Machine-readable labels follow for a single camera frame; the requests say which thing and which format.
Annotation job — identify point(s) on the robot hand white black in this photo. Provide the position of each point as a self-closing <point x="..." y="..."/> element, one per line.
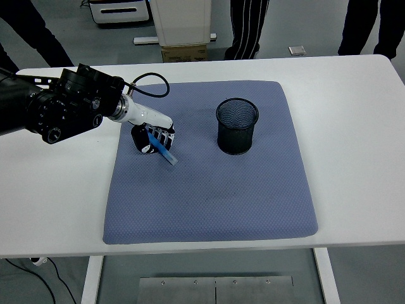
<point x="152" y="117"/>

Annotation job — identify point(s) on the blue marker pen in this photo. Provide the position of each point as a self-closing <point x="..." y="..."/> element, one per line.
<point x="169" y="158"/>

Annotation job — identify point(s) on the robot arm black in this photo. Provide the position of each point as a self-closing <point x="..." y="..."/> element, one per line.
<point x="63" y="104"/>

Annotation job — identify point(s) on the black mesh pen holder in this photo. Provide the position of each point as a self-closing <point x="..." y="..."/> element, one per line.
<point x="235" y="139"/>

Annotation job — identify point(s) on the brown cardboard box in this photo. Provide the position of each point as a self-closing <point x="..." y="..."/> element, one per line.
<point x="183" y="54"/>

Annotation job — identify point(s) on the blue-grey textured mat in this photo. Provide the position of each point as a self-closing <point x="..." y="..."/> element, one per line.
<point x="205" y="196"/>

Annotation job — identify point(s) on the white box-shaped appliance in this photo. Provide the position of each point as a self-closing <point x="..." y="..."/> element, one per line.
<point x="120" y="12"/>

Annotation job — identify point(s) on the person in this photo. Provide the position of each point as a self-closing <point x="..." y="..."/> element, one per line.
<point x="34" y="28"/>
<point x="246" y="25"/>
<point x="357" y="22"/>

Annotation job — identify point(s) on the silver floor socket plate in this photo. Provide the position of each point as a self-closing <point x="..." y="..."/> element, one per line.
<point x="296" y="51"/>

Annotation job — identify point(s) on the white table leg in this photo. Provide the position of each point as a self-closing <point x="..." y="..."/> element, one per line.
<point x="326" y="275"/>
<point x="91" y="278"/>

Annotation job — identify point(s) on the white plug under table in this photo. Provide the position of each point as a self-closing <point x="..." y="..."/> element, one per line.
<point x="38" y="261"/>

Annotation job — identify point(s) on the white pedestal cabinet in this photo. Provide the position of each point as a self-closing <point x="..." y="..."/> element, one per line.
<point x="183" y="22"/>

